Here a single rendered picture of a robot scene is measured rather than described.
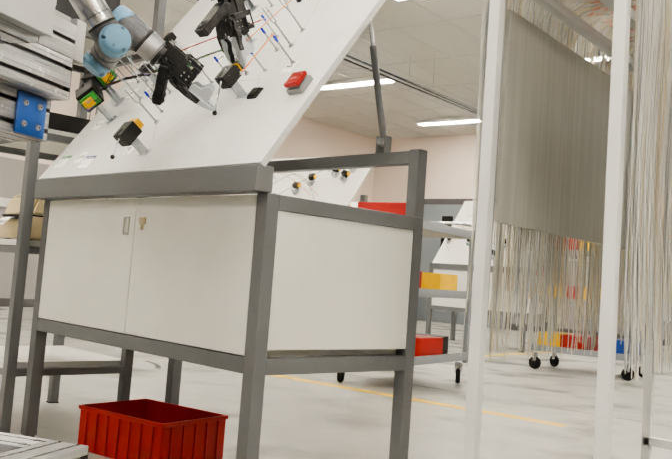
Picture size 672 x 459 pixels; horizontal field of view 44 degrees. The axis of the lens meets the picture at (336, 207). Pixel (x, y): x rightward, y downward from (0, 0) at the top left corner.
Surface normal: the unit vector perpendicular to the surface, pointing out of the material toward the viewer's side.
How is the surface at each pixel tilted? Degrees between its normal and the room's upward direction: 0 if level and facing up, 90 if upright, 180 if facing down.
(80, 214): 90
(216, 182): 90
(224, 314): 90
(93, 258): 90
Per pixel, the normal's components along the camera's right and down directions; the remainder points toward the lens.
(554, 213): 0.79, 0.00
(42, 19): 0.95, 0.04
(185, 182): -0.70, -0.11
